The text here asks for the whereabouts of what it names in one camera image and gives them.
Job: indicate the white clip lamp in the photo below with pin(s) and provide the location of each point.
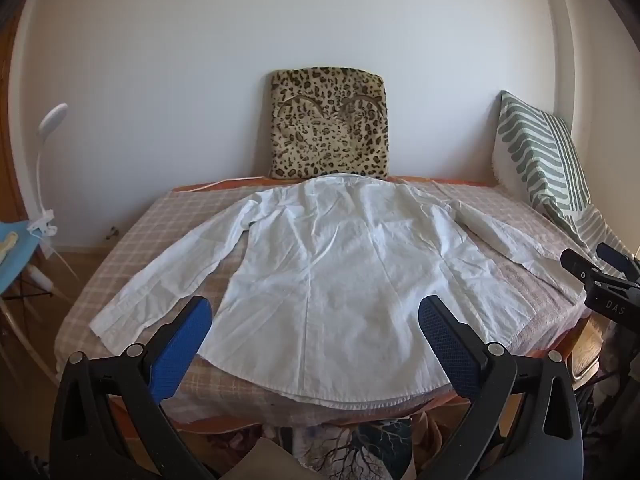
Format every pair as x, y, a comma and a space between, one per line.
52, 115

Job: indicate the pink plaid blanket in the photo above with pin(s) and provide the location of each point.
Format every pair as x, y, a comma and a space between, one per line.
150, 230

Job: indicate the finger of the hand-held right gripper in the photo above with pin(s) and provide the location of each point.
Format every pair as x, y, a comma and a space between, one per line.
580, 266
620, 262

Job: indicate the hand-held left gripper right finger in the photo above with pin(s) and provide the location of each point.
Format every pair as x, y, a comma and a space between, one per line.
450, 350

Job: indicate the orange floral bed sheet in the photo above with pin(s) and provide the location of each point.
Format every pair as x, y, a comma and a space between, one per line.
450, 181

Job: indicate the blue chair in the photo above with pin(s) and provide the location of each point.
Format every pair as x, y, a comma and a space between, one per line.
20, 255

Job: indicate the green striped white pillow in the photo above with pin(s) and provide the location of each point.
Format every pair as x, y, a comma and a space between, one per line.
540, 160

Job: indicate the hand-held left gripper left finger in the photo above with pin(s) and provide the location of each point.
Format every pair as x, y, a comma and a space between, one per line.
175, 355

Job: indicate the white long-sleeve shirt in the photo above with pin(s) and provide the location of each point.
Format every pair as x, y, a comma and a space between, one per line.
325, 285

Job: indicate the tree print cloth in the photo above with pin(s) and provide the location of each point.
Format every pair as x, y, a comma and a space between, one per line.
370, 440

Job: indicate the leopard print cushion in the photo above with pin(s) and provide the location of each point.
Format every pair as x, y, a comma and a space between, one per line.
327, 125

